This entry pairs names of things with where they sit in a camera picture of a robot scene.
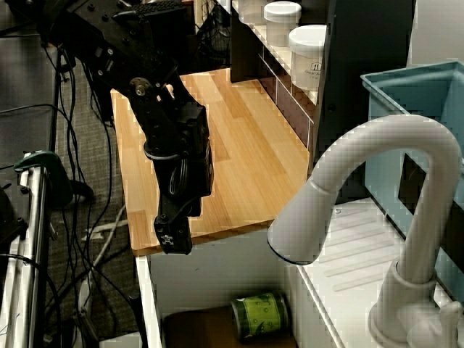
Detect translucent white jar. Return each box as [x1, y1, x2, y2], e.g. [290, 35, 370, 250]
[237, 0, 270, 25]

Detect tall black panel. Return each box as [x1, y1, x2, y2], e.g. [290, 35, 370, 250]
[311, 0, 416, 199]

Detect black looping cable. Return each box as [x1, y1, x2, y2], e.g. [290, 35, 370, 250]
[0, 103, 114, 233]

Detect white cable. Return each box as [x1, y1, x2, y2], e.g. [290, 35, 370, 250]
[80, 204, 128, 270]

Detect teal plastic bin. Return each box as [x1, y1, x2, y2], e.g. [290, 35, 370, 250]
[360, 59, 464, 302]

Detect silver metal frame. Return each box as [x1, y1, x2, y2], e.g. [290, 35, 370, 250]
[0, 159, 50, 348]

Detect black keyboard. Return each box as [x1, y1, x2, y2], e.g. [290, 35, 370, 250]
[133, 0, 183, 15]

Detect green labelled tin can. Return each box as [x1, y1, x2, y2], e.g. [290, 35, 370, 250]
[231, 291, 290, 344]

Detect white curved faucet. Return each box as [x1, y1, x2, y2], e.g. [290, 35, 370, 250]
[267, 112, 464, 348]

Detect green clamp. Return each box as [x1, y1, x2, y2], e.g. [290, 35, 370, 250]
[13, 149, 74, 208]

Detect dark shelf unit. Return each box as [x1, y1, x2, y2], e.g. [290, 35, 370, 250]
[230, 0, 322, 153]

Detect plain white lidded jar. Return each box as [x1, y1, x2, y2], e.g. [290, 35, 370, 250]
[262, 0, 302, 46]

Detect wooden countertop board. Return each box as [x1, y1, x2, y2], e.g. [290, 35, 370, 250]
[110, 67, 311, 257]

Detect black box on frame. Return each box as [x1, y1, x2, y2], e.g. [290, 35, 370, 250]
[0, 183, 29, 252]

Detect white jar with print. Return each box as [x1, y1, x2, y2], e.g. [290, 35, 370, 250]
[288, 24, 327, 90]

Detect white sink unit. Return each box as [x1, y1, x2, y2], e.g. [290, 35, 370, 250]
[134, 197, 464, 348]

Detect dark grey desk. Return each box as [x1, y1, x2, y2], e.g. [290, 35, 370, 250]
[0, 7, 61, 171]

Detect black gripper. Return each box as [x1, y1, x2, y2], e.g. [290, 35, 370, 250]
[144, 138, 214, 256]

